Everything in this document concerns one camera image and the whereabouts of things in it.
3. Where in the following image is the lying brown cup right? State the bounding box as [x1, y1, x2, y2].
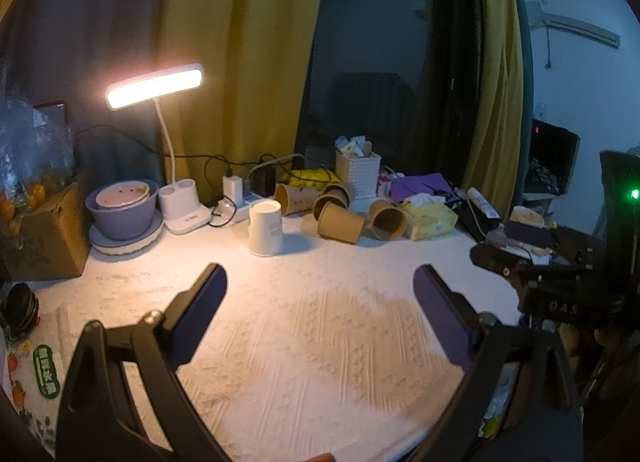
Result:
[369, 199, 407, 241]

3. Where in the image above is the lying brown cup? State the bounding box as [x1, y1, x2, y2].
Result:
[312, 183, 356, 221]
[369, 199, 407, 241]
[317, 202, 366, 245]

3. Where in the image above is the lying brown cup front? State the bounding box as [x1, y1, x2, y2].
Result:
[317, 202, 366, 245]

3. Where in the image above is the lying brown cup middle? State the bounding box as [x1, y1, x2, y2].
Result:
[312, 183, 356, 221]

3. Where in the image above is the lying paper cup with print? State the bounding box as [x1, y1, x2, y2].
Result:
[273, 184, 320, 216]

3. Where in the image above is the white paper cup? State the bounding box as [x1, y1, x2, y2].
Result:
[247, 199, 283, 256]

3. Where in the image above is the fruit print plastic bag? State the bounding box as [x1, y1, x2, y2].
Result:
[1, 306, 68, 458]

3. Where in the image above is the white tube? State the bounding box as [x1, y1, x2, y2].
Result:
[466, 187, 500, 219]

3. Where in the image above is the yellow tissue pack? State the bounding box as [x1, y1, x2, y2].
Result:
[402, 202, 458, 241]

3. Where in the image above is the purple cloth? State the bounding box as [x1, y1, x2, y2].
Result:
[390, 173, 458, 203]

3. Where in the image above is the black monitor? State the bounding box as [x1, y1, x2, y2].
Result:
[524, 119, 580, 196]

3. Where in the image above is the black bowl stack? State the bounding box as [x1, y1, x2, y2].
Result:
[1, 282, 39, 342]

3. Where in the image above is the white plate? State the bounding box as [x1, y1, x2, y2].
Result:
[89, 210, 164, 256]

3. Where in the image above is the cardboard box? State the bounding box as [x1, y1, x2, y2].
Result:
[1, 182, 91, 281]

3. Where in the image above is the white woven basket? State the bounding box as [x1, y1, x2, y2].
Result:
[335, 151, 382, 198]

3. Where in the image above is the purple bowl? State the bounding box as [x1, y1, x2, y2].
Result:
[85, 179, 158, 239]

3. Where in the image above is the yellow package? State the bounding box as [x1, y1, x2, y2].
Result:
[281, 169, 340, 191]

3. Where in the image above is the pink inner bowl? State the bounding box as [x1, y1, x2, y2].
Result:
[96, 181, 151, 209]

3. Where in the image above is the white desk lamp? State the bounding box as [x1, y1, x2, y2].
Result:
[105, 63, 212, 236]

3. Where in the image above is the air conditioner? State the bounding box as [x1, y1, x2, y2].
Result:
[527, 2, 620, 48]

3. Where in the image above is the white power strip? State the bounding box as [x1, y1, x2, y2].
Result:
[210, 193, 262, 227]

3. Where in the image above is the black adapter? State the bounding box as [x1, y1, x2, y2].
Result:
[250, 165, 277, 198]

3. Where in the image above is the white charger plug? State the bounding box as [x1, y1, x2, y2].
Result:
[222, 174, 244, 205]

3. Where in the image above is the clear plastic bag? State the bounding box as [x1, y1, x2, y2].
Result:
[1, 59, 76, 228]

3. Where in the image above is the yellow curtain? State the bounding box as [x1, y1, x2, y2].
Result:
[158, 0, 320, 202]

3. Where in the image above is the black power cable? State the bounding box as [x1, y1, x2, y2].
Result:
[74, 124, 262, 183]

